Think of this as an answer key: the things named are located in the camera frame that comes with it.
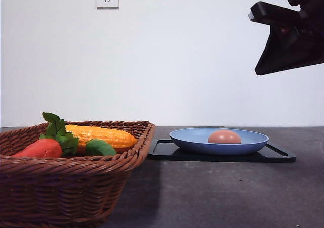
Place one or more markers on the orange toy corn cob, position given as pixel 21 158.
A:
pixel 86 133

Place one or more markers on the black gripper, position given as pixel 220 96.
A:
pixel 296 37

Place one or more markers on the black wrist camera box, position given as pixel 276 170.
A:
pixel 277 16

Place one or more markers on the blue round plate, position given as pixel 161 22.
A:
pixel 195 140

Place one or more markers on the green toy chili pepper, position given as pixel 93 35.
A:
pixel 99 148

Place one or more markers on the brown wicker basket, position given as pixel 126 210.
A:
pixel 73 191

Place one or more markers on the brown egg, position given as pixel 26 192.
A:
pixel 224 137

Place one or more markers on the black rectangular tray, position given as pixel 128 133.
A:
pixel 165 150

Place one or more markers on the red toy carrot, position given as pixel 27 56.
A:
pixel 57 142

